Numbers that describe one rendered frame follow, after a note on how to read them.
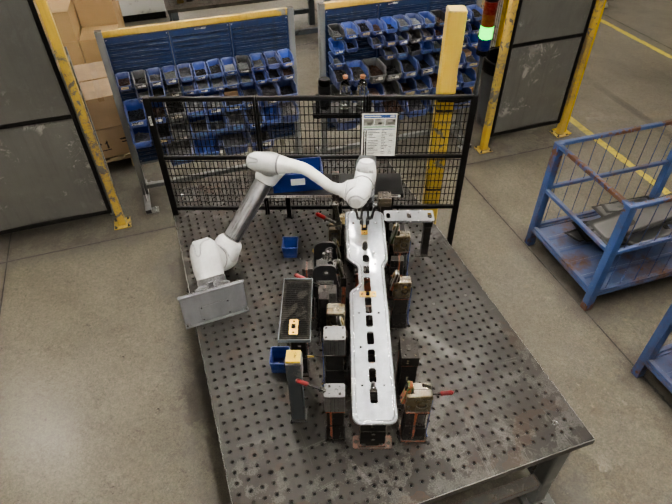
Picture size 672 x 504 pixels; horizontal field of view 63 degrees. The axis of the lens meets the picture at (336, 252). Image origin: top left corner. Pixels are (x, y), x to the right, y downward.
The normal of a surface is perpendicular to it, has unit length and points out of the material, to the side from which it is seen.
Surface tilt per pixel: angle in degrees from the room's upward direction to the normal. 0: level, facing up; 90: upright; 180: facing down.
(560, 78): 91
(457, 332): 0
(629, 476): 0
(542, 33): 92
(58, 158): 93
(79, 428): 0
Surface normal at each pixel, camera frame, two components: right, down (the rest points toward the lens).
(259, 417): 0.00, -0.73
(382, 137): 0.00, 0.68
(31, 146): 0.32, 0.63
